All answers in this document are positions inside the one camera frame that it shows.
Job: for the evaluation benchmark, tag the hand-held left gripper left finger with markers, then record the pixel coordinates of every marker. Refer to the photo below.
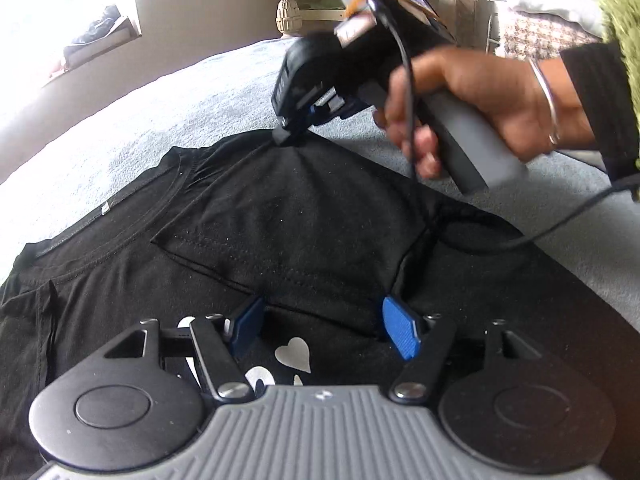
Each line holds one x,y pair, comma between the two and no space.
247,320

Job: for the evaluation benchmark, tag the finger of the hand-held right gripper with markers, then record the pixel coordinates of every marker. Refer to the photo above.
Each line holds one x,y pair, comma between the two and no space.
292,132

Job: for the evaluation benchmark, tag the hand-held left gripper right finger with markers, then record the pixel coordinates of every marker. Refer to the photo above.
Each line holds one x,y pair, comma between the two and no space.
400,325

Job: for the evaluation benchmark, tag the black t-shirt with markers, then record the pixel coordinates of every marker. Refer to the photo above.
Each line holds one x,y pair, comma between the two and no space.
310,220

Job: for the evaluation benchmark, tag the person's right forearm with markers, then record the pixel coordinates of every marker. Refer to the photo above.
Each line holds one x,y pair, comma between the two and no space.
595,95

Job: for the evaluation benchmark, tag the person's right hand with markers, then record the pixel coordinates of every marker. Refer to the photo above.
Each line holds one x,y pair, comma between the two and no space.
480,85

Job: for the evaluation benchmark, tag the cream carved ornament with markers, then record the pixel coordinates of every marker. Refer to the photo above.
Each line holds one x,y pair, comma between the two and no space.
288,15

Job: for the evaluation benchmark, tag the silver bangle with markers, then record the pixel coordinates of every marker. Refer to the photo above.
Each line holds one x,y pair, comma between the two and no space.
546,87

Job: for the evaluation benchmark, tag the cardboard box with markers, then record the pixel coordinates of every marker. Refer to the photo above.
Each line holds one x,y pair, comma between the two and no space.
110,40

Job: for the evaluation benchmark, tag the white folded cloth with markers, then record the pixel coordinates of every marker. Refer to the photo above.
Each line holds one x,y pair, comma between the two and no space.
550,5

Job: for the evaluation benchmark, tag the dark crumpled cloth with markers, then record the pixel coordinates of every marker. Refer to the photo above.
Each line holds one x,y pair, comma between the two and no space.
95,27

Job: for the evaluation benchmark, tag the window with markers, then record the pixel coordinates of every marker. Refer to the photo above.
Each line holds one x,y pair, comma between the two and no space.
40,10

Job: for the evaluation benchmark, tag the person's fuzzy fleece garment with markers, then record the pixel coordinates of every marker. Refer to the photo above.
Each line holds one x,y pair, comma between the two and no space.
622,10

